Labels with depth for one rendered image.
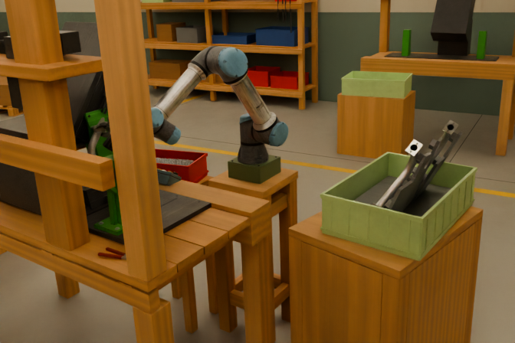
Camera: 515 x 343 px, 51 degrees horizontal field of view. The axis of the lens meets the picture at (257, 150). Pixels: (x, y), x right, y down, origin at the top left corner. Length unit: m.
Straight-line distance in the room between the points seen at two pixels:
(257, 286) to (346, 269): 0.42
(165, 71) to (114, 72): 7.15
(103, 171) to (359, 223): 0.98
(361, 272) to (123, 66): 1.14
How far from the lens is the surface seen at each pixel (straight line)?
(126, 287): 1.89
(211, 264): 2.99
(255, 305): 2.41
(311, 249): 2.22
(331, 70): 7.84
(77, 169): 1.76
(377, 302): 2.12
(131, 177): 1.65
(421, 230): 2.02
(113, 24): 1.56
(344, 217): 2.14
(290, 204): 2.72
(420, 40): 7.40
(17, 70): 1.90
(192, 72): 2.30
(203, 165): 2.80
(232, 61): 2.21
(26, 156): 1.97
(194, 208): 2.21
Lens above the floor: 1.79
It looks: 18 degrees down
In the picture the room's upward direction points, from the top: 2 degrees counter-clockwise
